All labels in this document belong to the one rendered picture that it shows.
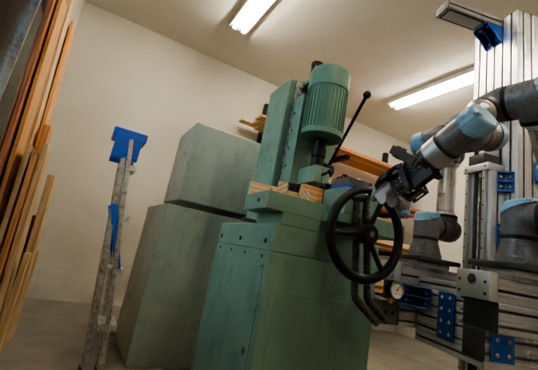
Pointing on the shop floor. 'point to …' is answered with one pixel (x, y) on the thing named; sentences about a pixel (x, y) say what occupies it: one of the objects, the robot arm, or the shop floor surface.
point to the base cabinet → (279, 315)
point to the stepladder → (126, 155)
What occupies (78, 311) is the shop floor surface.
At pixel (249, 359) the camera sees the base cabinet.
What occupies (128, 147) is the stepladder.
